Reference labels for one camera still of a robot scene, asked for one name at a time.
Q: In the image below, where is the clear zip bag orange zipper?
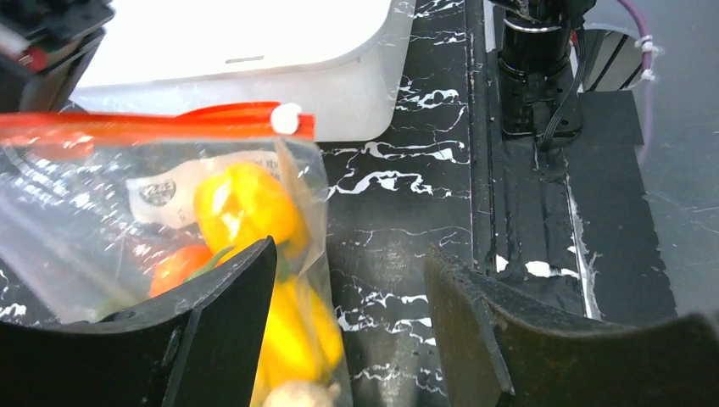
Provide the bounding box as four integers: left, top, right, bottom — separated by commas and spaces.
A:
1, 102, 354, 406

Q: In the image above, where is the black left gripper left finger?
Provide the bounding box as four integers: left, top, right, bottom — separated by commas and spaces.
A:
1, 238, 277, 406

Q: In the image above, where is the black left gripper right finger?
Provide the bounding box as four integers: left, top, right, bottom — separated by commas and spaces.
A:
424, 248, 718, 406

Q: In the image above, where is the green chili pepper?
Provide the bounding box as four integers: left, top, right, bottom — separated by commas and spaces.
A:
184, 246, 235, 282

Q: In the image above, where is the orange tomato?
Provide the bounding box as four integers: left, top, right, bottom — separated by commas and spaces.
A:
149, 245, 213, 298

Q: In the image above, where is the yellow bell pepper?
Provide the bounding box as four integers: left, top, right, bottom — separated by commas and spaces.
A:
250, 276, 344, 406
193, 162, 309, 259

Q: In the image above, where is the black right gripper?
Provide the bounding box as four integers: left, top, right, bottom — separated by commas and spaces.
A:
1, 0, 114, 113

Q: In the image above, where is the white plastic bin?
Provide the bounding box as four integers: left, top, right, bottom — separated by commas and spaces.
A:
70, 0, 415, 142

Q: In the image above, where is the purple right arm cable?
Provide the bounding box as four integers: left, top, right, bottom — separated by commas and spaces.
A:
615, 0, 661, 164

